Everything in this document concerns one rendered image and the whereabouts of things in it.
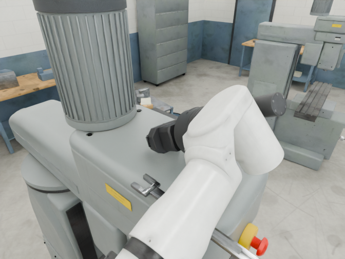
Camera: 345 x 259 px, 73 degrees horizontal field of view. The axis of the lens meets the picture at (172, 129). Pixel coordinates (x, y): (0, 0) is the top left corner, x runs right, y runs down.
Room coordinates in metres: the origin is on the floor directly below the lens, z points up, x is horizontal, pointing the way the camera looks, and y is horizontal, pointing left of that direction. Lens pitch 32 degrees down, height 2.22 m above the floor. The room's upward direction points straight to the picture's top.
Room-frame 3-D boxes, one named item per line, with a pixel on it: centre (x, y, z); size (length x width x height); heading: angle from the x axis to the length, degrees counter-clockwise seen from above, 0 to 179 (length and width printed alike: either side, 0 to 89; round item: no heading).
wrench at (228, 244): (0.25, -0.02, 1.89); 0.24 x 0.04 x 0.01; 48
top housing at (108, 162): (0.46, 0.03, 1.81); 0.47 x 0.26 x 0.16; 50
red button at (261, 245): (0.28, -0.18, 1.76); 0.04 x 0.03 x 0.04; 140
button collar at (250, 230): (0.30, -0.16, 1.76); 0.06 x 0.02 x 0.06; 140
